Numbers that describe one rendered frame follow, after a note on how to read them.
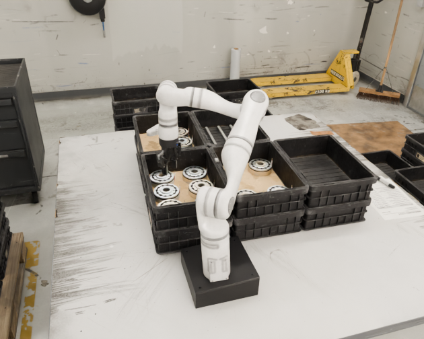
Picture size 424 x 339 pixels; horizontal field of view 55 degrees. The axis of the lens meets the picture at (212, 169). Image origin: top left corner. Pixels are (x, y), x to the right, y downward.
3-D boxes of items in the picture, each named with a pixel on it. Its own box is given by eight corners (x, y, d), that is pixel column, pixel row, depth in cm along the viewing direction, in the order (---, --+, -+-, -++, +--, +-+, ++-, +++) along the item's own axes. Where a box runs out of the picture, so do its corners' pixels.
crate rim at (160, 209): (235, 203, 149) (235, 198, 148) (153, 214, 142) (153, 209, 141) (208, 151, 182) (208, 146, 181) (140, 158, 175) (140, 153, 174)
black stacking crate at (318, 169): (372, 202, 168) (379, 179, 162) (306, 212, 161) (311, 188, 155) (326, 155, 200) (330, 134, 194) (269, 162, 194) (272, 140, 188)
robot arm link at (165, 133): (159, 126, 159) (159, 111, 156) (183, 134, 155) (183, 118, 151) (145, 135, 153) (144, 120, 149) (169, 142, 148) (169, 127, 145)
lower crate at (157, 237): (232, 245, 160) (233, 221, 154) (156, 257, 153) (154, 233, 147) (207, 189, 193) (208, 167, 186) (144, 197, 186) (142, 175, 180)
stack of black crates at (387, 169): (418, 206, 279) (428, 177, 267) (380, 212, 271) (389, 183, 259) (381, 175, 311) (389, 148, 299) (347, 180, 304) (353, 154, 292)
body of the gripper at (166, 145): (169, 140, 148) (171, 163, 153) (183, 132, 154) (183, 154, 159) (153, 136, 151) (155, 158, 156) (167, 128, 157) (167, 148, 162)
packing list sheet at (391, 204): (431, 214, 180) (431, 212, 180) (386, 222, 174) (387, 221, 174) (385, 175, 207) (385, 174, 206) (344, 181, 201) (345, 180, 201)
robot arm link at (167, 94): (155, 87, 137) (196, 93, 138) (159, 78, 145) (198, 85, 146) (153, 105, 141) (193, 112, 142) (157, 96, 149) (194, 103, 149)
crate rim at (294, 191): (309, 192, 156) (311, 187, 155) (235, 203, 149) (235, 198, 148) (271, 144, 189) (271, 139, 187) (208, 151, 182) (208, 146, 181)
